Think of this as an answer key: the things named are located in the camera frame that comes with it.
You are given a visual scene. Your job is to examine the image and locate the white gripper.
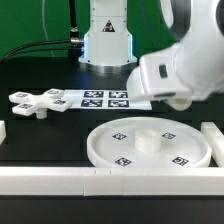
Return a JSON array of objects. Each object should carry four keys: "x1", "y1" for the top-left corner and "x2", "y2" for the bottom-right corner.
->
[{"x1": 126, "y1": 44, "x2": 192, "y2": 102}]

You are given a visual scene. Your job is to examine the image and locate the white round table top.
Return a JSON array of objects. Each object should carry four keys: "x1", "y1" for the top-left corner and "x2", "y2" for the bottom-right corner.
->
[{"x1": 87, "y1": 117, "x2": 212, "y2": 168}]

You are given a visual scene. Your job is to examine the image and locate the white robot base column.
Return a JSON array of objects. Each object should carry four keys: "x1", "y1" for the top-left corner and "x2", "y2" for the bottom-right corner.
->
[{"x1": 79, "y1": 0, "x2": 137, "y2": 73}]

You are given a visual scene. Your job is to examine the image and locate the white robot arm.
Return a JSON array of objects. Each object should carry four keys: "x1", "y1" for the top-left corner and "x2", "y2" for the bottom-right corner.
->
[{"x1": 127, "y1": 0, "x2": 224, "y2": 101}]

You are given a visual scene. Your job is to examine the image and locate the white marker sheet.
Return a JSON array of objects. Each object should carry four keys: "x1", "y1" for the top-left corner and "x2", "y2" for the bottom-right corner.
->
[{"x1": 63, "y1": 90, "x2": 152, "y2": 110}]

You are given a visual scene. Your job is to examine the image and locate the white right fence bar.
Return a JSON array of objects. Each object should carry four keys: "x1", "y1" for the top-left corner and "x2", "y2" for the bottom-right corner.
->
[{"x1": 201, "y1": 122, "x2": 224, "y2": 167}]

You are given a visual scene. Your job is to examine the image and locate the white fence bar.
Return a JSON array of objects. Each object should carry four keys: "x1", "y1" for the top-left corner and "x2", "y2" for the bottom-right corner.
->
[
  {"x1": 0, "y1": 121, "x2": 6, "y2": 145},
  {"x1": 0, "y1": 167, "x2": 224, "y2": 196},
  {"x1": 201, "y1": 122, "x2": 224, "y2": 167}
]

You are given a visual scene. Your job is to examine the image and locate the white cross-shaped table base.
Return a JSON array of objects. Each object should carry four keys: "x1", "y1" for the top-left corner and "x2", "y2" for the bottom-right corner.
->
[{"x1": 9, "y1": 88, "x2": 72, "y2": 119}]

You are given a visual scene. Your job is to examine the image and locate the white left fence bar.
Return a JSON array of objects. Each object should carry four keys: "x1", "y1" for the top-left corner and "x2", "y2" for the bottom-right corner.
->
[{"x1": 0, "y1": 121, "x2": 6, "y2": 145}]

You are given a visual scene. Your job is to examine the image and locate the white front fence bar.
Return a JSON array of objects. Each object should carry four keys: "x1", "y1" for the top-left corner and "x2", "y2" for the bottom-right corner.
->
[{"x1": 0, "y1": 167, "x2": 224, "y2": 196}]

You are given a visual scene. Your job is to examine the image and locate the black cables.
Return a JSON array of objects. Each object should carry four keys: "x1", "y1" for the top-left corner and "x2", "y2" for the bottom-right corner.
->
[{"x1": 0, "y1": 0, "x2": 84, "y2": 64}]

